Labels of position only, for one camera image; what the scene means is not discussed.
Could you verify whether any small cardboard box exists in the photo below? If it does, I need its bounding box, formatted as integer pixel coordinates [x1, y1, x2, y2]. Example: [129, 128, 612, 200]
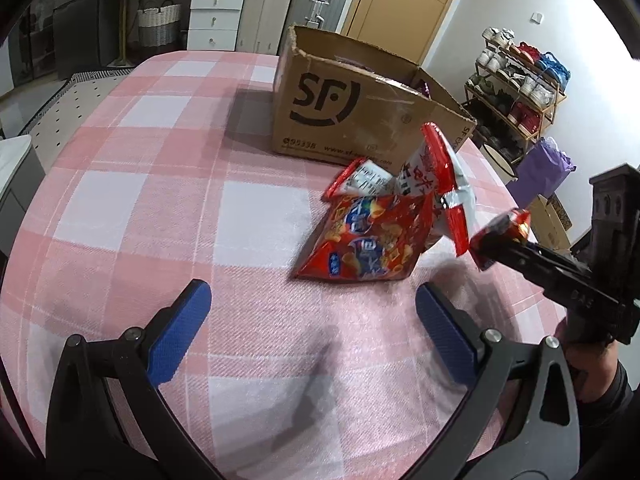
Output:
[527, 194, 574, 251]

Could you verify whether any beige suitcase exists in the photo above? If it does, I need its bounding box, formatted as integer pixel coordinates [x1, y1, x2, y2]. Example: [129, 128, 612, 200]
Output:
[235, 0, 299, 56]

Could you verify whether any wooden shoe rack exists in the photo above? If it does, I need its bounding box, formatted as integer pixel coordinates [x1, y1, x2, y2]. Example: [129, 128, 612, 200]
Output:
[462, 27, 571, 162]

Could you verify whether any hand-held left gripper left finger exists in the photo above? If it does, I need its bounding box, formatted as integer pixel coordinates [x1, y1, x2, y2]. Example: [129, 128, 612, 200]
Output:
[47, 280, 222, 480]

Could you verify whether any small white red snack packet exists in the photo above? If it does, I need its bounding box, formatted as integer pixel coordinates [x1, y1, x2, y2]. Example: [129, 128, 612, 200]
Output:
[322, 157, 397, 204]

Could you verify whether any dark glass cabinet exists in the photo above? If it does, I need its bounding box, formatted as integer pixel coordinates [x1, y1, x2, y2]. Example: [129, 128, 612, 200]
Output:
[9, 0, 56, 87]

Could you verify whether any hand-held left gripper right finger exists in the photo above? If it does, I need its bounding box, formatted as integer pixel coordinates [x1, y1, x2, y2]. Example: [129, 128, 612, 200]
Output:
[415, 282, 582, 480]

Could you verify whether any person's right forearm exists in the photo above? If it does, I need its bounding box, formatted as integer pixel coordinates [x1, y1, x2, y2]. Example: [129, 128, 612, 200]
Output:
[575, 360, 640, 413]

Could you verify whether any white drawer dresser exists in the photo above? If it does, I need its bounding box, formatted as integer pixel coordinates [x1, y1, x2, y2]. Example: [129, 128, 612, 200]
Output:
[111, 0, 249, 54]

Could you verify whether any red chips snack packet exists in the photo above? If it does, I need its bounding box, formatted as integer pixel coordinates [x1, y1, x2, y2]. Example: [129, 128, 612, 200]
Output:
[292, 194, 437, 282]

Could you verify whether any beige round stool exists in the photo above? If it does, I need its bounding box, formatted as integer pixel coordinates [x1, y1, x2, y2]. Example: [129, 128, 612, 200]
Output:
[480, 142, 519, 181]

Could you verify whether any large white red snack packet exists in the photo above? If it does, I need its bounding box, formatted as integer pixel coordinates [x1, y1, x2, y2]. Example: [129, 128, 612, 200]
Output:
[395, 122, 477, 257]

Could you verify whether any white side table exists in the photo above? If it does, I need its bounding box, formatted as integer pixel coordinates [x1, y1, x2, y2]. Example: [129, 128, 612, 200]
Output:
[0, 135, 47, 241]

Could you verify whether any purple bag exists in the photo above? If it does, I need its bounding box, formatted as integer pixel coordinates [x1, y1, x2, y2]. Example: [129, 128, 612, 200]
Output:
[507, 136, 577, 212]

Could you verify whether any black refrigerator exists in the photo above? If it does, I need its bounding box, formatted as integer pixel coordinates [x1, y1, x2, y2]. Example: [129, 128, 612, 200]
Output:
[52, 0, 121, 81]

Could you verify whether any person's right hand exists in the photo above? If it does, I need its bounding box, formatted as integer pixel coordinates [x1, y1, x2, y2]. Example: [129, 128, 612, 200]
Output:
[552, 319, 619, 404]

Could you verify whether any pink checked tablecloth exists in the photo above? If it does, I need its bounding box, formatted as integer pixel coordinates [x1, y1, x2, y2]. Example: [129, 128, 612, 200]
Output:
[0, 50, 567, 480]

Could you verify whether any assorted shoes collection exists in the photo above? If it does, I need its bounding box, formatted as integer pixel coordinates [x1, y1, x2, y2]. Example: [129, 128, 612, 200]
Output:
[467, 27, 571, 153]

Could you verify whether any black white patterned rug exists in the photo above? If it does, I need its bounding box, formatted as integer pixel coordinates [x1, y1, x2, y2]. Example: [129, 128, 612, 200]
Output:
[0, 70, 136, 137]

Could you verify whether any wooden door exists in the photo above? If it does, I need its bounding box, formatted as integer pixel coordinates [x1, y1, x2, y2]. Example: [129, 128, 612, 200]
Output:
[345, 0, 471, 64]

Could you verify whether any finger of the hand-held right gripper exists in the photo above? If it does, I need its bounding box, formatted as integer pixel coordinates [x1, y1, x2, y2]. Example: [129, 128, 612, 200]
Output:
[470, 210, 593, 302]

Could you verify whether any small shiny red snack packet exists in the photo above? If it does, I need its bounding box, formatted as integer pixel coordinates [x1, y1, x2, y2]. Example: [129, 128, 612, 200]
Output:
[470, 207, 532, 271]

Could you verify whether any brown cardboard box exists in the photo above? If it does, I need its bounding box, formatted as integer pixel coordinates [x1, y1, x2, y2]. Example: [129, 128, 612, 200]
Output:
[272, 25, 479, 177]

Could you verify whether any woven laundry basket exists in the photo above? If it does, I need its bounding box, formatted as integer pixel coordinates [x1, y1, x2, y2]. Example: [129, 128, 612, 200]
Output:
[136, 2, 182, 51]

